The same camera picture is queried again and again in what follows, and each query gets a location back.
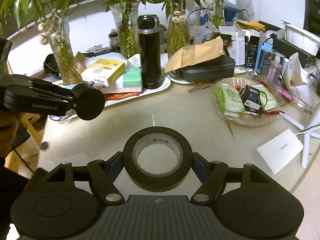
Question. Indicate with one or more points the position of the person's left hand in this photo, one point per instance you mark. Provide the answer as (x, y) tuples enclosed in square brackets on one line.
[(9, 125)]

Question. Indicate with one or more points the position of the black cylinder lens cap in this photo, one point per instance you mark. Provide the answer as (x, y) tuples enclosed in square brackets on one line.
[(88, 101)]

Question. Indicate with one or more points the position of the black electrical tape roll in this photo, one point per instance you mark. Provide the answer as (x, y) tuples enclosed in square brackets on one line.
[(157, 159)]

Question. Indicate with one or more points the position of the white serving tray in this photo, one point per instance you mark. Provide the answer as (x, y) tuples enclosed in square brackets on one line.
[(116, 93)]

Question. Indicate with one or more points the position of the brown paper envelope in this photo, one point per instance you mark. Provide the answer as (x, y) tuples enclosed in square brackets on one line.
[(195, 54)]

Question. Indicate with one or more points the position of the black thermos bottle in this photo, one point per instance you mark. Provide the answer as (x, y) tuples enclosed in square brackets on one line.
[(149, 50)]

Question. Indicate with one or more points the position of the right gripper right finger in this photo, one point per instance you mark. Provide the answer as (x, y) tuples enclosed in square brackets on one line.
[(212, 177)]

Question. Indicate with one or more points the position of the black zip case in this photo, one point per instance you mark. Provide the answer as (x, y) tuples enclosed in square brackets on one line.
[(211, 70)]

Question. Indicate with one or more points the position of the yellow white cardboard box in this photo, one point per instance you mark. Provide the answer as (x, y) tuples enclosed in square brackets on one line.
[(103, 71)]

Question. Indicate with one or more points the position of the glass vase with stems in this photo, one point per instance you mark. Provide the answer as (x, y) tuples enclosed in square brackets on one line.
[(54, 30)]

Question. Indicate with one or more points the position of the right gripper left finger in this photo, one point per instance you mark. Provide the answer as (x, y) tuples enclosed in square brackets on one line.
[(102, 177)]

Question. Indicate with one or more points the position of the white power bank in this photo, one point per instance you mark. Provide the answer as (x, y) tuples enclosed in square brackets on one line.
[(275, 154)]

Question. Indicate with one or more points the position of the green tissue pack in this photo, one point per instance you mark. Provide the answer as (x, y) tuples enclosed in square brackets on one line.
[(132, 79)]

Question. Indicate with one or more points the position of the white plastic tub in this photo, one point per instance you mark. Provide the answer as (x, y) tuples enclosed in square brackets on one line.
[(301, 38)]

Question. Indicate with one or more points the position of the clear glass snack dish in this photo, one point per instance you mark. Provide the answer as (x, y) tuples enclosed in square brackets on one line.
[(245, 102)]

